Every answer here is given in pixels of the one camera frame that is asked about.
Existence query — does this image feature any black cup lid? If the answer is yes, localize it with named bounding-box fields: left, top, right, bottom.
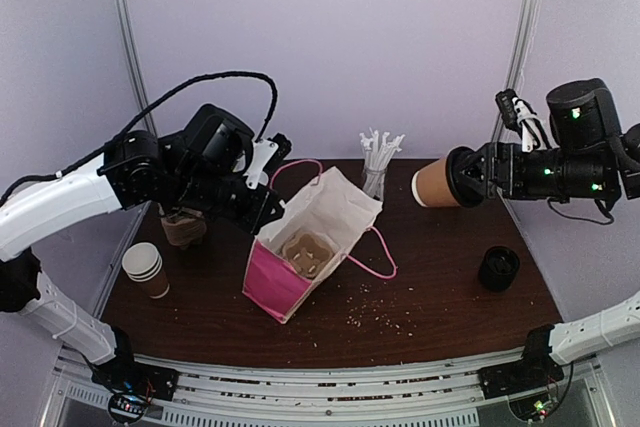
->
left=445, top=146, right=484, bottom=208

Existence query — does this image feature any single cardboard cup carrier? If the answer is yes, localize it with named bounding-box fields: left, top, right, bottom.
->
left=280, top=230, right=335, bottom=280

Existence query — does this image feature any pink paper bag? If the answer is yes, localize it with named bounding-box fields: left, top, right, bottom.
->
left=242, top=166, right=398, bottom=324

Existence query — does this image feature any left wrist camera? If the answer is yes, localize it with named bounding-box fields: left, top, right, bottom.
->
left=243, top=133, right=292, bottom=190

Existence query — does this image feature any stack of black lids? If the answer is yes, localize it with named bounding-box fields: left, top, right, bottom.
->
left=478, top=246, right=520, bottom=292

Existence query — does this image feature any front aluminium rail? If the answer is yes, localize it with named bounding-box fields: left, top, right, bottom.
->
left=39, top=351, right=616, bottom=427

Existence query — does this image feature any right aluminium frame post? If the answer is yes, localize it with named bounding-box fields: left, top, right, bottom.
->
left=487, top=0, right=546, bottom=176

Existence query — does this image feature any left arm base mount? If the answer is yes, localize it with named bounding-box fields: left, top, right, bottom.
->
left=87, top=357, right=179, bottom=401

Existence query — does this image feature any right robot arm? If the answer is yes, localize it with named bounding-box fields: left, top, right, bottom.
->
left=445, top=78, right=639, bottom=389

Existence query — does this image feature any brown paper coffee cup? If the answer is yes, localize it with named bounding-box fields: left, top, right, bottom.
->
left=411, top=157, right=461, bottom=208

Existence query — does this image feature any left aluminium frame post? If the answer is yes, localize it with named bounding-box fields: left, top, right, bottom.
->
left=113, top=0, right=149, bottom=113

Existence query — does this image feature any cardboard cup carrier stack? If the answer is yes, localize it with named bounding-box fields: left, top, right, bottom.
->
left=161, top=215, right=207, bottom=250

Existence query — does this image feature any stack of paper cups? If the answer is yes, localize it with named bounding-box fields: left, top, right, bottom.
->
left=121, top=242, right=170, bottom=299

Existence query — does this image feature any aluminium frame post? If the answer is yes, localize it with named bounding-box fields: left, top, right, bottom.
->
left=113, top=0, right=149, bottom=113
left=487, top=0, right=546, bottom=176

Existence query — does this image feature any glass with wrapped straws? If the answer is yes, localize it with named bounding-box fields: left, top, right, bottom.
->
left=359, top=129, right=405, bottom=202

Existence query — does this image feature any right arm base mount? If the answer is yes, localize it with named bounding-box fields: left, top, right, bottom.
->
left=478, top=355, right=564, bottom=399

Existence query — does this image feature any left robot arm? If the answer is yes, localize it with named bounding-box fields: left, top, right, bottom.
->
left=1, top=104, right=291, bottom=391

